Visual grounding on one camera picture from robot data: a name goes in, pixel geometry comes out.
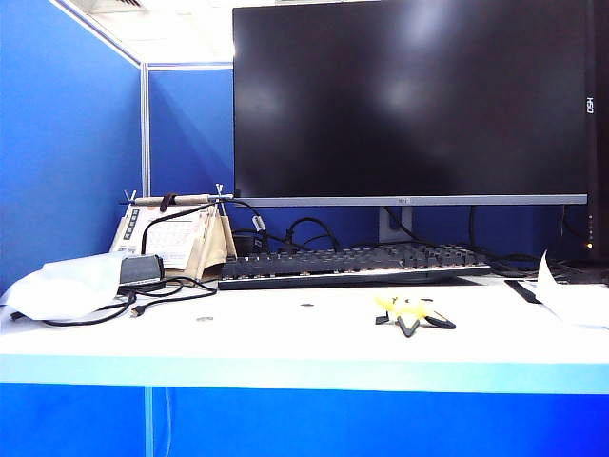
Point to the yellow Pichu doll figure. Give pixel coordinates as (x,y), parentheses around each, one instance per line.
(404,311)

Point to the silver coin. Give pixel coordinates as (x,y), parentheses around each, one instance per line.
(205,319)

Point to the black mechanical keyboard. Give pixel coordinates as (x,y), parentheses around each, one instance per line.
(352,266)

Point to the silver monitor stand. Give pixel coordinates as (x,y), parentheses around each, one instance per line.
(395,226)

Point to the desk calendar with wooden rod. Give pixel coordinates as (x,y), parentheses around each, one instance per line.
(209,243)

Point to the black adapter box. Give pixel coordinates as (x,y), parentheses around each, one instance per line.
(140,269)

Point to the large black monitor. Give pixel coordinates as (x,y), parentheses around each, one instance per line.
(409,95)

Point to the white plastic bag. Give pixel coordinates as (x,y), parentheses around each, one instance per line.
(62,285)

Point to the white paper sheet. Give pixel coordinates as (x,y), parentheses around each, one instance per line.
(571,300)

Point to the black HSO monitor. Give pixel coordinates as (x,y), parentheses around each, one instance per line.
(599,143)

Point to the aluminium partition post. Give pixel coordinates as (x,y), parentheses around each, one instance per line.
(145,133)

